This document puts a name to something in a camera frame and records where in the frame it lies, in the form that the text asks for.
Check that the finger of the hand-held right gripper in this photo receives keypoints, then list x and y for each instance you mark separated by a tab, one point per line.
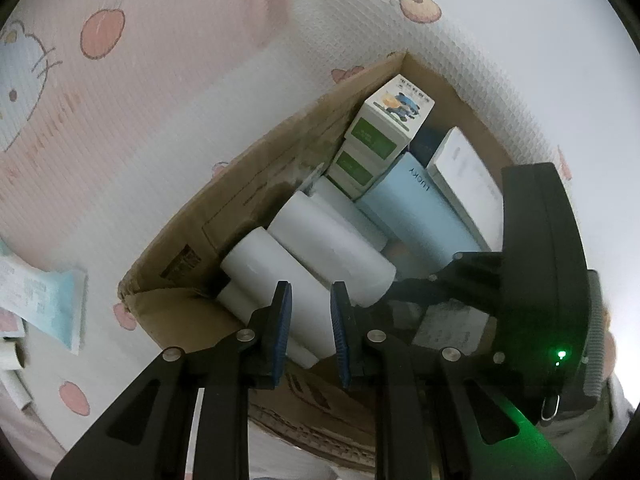
475	267
425	290

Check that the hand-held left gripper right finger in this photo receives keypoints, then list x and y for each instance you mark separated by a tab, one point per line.
341	337

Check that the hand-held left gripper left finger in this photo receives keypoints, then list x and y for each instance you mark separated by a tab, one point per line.
281	332

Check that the grey plastic packet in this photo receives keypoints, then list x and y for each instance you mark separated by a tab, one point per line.
450	325

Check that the white paper roll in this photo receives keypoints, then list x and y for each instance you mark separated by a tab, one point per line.
232	302
345	205
330	245
280	270

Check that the brown cardboard box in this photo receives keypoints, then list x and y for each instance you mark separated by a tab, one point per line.
240	200

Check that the light blue flat box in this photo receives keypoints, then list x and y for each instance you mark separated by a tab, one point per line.
415	210

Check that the dark blue box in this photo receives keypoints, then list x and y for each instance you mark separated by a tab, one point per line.
427	142

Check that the plain white green box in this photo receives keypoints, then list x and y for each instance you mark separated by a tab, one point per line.
357	167

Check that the clear plastic packet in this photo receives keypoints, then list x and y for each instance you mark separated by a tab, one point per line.
312	175

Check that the white green cartoon print box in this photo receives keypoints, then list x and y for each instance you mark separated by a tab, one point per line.
395	110

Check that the pink cat printed blanket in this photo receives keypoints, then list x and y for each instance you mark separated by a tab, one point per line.
150	135

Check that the white paper sheet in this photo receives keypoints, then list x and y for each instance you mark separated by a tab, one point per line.
15	280

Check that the white cardboard tube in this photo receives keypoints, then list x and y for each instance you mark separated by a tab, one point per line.
12	375

